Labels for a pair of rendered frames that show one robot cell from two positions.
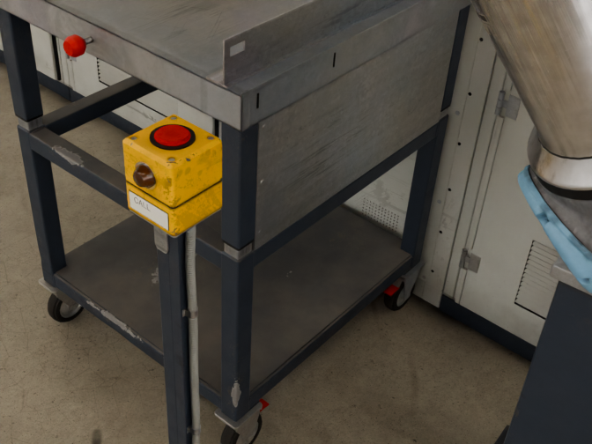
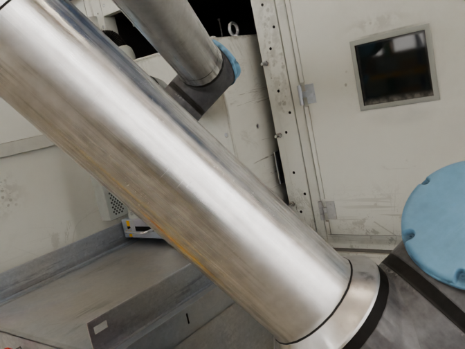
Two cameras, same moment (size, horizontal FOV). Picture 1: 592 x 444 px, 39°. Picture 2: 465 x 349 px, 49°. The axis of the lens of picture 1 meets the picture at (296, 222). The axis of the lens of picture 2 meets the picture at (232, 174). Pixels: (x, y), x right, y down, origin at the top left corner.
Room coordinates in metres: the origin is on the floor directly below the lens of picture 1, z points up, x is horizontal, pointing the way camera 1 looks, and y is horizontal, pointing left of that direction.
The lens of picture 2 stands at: (0.14, -0.24, 1.26)
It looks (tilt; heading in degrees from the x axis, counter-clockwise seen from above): 9 degrees down; 3
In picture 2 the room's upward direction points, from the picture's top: 12 degrees counter-clockwise
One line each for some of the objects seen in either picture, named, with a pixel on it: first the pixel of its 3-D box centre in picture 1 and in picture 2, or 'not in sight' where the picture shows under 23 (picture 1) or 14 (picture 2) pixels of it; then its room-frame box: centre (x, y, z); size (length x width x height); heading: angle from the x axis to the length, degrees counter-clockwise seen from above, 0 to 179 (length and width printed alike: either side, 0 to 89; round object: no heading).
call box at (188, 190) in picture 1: (173, 174); not in sight; (0.77, 0.14, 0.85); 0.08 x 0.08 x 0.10; 53
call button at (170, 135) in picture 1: (172, 139); not in sight; (0.77, 0.14, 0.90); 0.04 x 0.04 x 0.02
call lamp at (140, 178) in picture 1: (141, 177); not in sight; (0.73, 0.17, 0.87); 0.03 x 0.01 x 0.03; 53
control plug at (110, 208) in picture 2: not in sight; (108, 189); (1.66, 0.21, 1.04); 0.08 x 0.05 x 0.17; 143
